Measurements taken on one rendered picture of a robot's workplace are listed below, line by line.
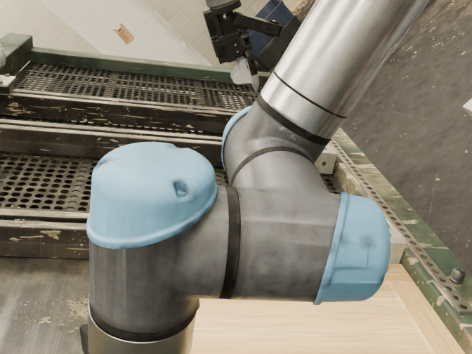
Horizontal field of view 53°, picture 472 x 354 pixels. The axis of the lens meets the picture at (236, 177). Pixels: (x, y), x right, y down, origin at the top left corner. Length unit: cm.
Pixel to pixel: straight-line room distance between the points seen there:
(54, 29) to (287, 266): 593
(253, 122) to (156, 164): 14
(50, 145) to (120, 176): 112
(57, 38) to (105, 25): 161
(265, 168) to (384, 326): 63
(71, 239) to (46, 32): 531
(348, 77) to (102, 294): 24
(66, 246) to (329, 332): 51
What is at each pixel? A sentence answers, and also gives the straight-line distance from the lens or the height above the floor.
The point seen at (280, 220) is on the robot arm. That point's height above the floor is 154.
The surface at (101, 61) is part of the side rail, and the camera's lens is 224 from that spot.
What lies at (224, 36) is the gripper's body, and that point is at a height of 146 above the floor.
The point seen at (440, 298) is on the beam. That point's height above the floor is 91.
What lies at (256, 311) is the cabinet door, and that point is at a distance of 88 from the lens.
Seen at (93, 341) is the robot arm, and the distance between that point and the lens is 35.
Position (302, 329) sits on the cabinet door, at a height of 111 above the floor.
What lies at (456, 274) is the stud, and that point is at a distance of 105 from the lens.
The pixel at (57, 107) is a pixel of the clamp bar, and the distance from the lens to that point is 163.
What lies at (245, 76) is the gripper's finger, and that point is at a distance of 112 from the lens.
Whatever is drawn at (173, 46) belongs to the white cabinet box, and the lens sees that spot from 465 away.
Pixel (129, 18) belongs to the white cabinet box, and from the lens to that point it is 461.
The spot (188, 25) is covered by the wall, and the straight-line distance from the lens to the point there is 604.
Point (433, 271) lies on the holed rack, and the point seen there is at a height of 89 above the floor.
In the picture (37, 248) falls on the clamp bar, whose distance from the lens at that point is 98.
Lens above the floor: 169
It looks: 25 degrees down
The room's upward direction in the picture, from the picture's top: 49 degrees counter-clockwise
